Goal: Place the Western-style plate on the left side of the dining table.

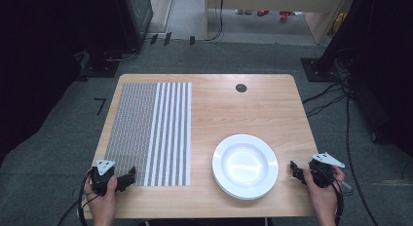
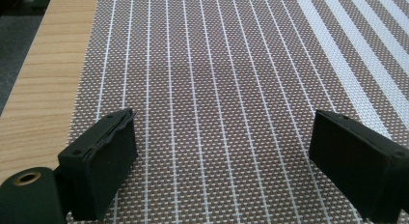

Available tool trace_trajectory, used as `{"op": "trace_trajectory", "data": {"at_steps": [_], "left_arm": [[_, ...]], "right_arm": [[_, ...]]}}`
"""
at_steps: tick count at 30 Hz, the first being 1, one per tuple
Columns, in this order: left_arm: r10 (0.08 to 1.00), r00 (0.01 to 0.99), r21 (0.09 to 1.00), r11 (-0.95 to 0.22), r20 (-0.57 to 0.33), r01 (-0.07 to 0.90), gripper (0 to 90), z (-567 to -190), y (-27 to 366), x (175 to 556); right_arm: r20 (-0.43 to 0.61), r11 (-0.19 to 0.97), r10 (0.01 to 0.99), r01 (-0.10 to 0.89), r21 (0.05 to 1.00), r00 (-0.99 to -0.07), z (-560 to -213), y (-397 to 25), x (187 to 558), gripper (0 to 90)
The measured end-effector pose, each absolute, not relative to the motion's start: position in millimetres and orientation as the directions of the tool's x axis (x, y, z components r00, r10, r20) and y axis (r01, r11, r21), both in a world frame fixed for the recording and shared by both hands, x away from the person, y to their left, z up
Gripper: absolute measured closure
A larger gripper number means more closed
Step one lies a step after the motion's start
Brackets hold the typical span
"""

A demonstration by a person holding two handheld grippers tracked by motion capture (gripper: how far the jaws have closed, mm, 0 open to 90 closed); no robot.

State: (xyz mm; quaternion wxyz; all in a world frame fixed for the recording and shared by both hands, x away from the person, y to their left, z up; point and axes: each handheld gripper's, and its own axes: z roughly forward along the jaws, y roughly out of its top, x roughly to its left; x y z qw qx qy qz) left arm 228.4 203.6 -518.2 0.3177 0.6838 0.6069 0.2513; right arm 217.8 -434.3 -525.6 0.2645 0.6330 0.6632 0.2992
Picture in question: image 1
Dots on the black curtain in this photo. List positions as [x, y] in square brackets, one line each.
[39, 57]
[383, 57]

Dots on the black glass-front cabinet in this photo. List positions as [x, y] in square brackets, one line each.
[136, 18]

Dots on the black stand base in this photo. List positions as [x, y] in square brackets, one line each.
[316, 70]
[99, 68]

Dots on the person's right hand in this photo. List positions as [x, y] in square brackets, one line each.
[324, 200]

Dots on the person's left hand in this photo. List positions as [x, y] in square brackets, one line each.
[104, 205]

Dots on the person's dark clothing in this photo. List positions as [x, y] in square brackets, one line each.
[204, 222]

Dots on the pale shoes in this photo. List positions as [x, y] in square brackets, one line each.
[243, 12]

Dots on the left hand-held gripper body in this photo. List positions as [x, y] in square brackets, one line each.
[99, 182]

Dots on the beige floor tape strip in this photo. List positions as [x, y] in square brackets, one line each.
[391, 183]

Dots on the grey white striped placemat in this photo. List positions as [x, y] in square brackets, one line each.
[136, 135]

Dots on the red object on floor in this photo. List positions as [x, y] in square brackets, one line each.
[263, 13]
[285, 15]

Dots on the black floor tape strip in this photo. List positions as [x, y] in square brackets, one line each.
[192, 40]
[154, 39]
[167, 39]

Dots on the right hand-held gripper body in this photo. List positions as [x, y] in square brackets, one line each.
[322, 174]

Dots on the round dark table grommet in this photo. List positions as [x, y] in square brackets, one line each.
[241, 88]

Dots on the yellow object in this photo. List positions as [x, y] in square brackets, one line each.
[339, 23]

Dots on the black floor tape corner mark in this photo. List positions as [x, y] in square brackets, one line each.
[101, 104]

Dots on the white deep plate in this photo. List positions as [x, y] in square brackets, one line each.
[238, 196]
[245, 164]

